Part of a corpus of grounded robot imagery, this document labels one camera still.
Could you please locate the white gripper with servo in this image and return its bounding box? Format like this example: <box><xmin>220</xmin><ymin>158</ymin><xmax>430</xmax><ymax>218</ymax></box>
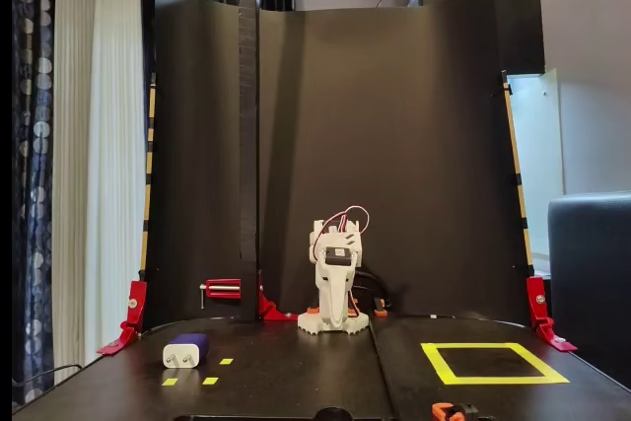
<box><xmin>315</xmin><ymin>235</ymin><xmax>365</xmax><ymax>331</ymax></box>

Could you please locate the blue white charger block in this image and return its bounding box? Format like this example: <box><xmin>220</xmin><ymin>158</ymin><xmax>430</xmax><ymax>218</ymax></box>
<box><xmin>162</xmin><ymin>332</ymin><xmax>210</xmax><ymax>371</ymax></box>

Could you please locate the red screw clamp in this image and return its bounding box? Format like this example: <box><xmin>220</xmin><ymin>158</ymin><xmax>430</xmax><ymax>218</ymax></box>
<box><xmin>198</xmin><ymin>278</ymin><xmax>243</xmax><ymax>311</ymax></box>

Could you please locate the black backdrop board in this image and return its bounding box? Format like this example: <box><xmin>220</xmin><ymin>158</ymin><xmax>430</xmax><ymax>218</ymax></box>
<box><xmin>142</xmin><ymin>0</ymin><xmax>536</xmax><ymax>331</ymax></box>

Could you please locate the orange black spring clamp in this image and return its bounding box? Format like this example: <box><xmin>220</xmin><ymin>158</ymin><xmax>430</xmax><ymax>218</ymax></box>
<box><xmin>431</xmin><ymin>401</ymin><xmax>480</xmax><ymax>421</ymax></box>

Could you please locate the yellow tape square outline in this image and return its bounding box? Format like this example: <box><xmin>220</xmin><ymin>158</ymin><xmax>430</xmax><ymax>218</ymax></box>
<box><xmin>420</xmin><ymin>341</ymin><xmax>571</xmax><ymax>386</ymax></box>

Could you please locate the yellow black striped stick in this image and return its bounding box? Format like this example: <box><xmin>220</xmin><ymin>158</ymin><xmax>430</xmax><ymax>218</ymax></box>
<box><xmin>500</xmin><ymin>69</ymin><xmax>536</xmax><ymax>278</ymax></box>
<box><xmin>139</xmin><ymin>73</ymin><xmax>158</xmax><ymax>282</ymax></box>

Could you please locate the white cabinet door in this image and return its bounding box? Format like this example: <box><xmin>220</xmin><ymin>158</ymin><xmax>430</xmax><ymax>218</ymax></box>
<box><xmin>506</xmin><ymin>67</ymin><xmax>566</xmax><ymax>257</ymax></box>

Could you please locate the dark blue sofa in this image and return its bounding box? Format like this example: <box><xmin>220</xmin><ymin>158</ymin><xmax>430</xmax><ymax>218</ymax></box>
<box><xmin>547</xmin><ymin>191</ymin><xmax>631</xmax><ymax>390</ymax></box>

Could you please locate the white pleated curtain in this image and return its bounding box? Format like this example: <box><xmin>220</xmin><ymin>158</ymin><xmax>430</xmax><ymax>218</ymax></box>
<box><xmin>51</xmin><ymin>0</ymin><xmax>149</xmax><ymax>386</ymax></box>

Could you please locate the blue patterned curtain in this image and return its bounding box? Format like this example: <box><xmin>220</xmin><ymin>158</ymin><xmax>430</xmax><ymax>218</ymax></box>
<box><xmin>12</xmin><ymin>0</ymin><xmax>58</xmax><ymax>407</ymax></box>

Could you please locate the red pole base bracket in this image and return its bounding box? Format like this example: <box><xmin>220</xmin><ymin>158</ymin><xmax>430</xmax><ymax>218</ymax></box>
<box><xmin>256</xmin><ymin>267</ymin><xmax>300</xmax><ymax>322</ymax></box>

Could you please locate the red white servo cable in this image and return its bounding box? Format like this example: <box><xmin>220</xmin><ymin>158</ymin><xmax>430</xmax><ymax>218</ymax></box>
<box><xmin>315</xmin><ymin>205</ymin><xmax>371</xmax><ymax>249</ymax></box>

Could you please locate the red corner bracket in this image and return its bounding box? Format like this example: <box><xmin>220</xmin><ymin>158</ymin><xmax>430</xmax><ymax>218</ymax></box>
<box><xmin>525</xmin><ymin>276</ymin><xmax>579</xmax><ymax>354</ymax></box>
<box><xmin>96</xmin><ymin>280</ymin><xmax>149</xmax><ymax>357</ymax></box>

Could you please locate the thin black cable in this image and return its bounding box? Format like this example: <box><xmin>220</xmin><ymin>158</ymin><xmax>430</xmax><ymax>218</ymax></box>
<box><xmin>12</xmin><ymin>364</ymin><xmax>84</xmax><ymax>387</ymax></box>

